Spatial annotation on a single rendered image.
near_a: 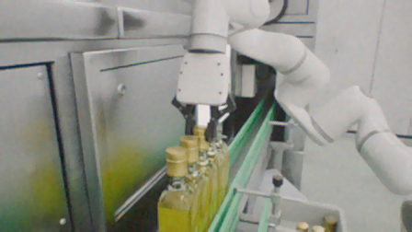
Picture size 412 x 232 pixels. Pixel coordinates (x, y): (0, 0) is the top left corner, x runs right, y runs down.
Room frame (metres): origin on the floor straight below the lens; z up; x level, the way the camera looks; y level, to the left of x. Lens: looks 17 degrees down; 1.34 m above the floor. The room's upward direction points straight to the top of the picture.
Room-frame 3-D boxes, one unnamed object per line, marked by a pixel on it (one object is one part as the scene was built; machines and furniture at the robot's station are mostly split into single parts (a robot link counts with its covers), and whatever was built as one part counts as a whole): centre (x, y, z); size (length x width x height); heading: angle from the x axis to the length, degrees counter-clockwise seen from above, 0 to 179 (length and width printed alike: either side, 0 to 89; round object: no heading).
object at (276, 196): (0.65, -0.15, 0.95); 0.17 x 0.03 x 0.12; 71
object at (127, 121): (0.87, 0.05, 1.15); 0.90 x 0.03 x 0.34; 161
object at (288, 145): (1.26, -0.36, 0.90); 0.17 x 0.05 x 0.22; 71
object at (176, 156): (0.45, 0.05, 1.14); 0.04 x 0.04 x 0.04
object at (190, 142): (0.50, 0.03, 1.14); 0.04 x 0.04 x 0.04
